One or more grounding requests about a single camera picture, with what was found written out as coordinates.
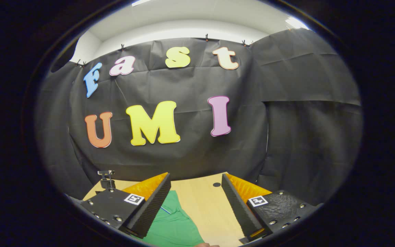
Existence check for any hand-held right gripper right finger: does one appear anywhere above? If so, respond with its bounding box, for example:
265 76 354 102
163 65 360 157
221 173 323 241

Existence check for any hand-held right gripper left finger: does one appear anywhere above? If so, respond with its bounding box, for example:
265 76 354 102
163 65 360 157
80 172 171 239

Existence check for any green T-shirt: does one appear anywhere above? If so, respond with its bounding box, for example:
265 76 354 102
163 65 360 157
139 190 206 247

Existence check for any black backdrop cloth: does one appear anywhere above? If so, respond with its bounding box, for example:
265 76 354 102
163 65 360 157
35 27 364 206

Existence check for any row of small black clips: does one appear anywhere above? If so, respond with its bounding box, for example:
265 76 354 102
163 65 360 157
75 33 254 67

